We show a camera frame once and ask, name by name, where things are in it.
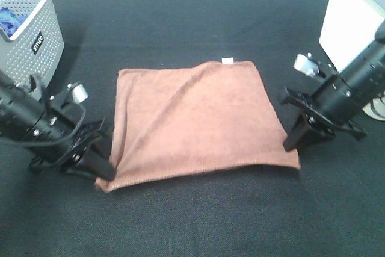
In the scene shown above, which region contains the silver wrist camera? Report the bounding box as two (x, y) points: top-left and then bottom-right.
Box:
(293, 54), (321, 77)
(67, 82), (88, 104)

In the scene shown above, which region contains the brown microfiber towel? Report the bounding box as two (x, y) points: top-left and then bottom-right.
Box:
(96, 61), (301, 192)

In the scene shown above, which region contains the grey perforated laundry basket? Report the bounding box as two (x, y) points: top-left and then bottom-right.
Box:
(1, 0), (64, 99)

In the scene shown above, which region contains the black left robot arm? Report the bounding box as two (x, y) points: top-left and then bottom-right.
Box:
(1, 73), (116, 181)

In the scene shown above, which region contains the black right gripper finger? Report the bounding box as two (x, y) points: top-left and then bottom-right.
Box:
(283, 117), (307, 152)

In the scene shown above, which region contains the white plastic basket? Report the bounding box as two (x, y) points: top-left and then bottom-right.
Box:
(319, 0), (385, 122)

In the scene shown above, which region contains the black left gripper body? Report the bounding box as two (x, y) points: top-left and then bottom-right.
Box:
(28, 119), (109, 176)

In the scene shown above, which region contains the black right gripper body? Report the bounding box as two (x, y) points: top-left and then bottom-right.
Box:
(280, 88), (367, 149)

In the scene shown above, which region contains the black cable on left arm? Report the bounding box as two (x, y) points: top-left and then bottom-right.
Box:
(17, 75), (87, 149)

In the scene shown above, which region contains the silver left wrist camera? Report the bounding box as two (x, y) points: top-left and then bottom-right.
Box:
(67, 82), (88, 104)

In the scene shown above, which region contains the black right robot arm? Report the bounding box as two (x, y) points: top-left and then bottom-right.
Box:
(280, 24), (384, 152)

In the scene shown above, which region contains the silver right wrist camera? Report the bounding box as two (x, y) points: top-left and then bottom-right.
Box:
(293, 54), (321, 77)

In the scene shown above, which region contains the blue cloth in basket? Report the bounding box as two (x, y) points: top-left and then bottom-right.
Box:
(1, 8), (27, 37)

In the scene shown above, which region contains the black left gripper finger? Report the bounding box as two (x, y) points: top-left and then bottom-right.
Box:
(85, 150), (116, 179)

